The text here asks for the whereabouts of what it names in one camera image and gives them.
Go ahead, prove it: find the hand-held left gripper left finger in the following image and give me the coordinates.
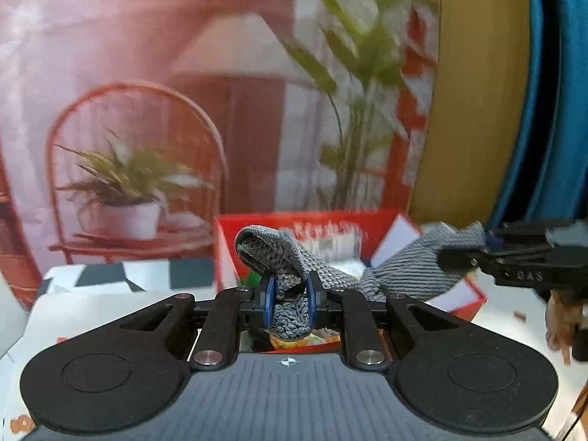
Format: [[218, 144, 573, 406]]
[[120, 275, 277, 371]]

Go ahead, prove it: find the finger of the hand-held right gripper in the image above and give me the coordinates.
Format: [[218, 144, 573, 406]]
[[484, 223, 554, 254], [437, 244, 506, 281]]

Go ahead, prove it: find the wooden board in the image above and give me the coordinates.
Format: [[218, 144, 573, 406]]
[[408, 0, 536, 228]]

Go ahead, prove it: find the person's right hand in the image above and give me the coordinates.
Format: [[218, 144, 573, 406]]
[[545, 288, 585, 366]]

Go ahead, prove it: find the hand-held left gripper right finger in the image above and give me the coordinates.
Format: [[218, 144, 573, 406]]
[[306, 273, 461, 371]]

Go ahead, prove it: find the wall poster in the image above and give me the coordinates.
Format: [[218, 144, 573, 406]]
[[0, 0, 442, 304]]

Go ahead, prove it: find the printed tablecloth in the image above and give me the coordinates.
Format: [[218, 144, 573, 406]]
[[0, 257, 588, 441]]

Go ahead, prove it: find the blue curtain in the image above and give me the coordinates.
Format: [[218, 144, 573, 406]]
[[489, 0, 588, 228]]

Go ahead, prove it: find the red cardboard box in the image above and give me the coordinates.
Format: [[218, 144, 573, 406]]
[[214, 209, 488, 323]]

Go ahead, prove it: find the yellow orange packet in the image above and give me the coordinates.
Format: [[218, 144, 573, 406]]
[[269, 328, 341, 351]]

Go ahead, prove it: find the white packet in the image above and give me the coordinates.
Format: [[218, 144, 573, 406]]
[[330, 258, 370, 282]]

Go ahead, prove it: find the grey knitted cloth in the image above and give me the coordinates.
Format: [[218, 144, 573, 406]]
[[234, 221, 487, 341]]

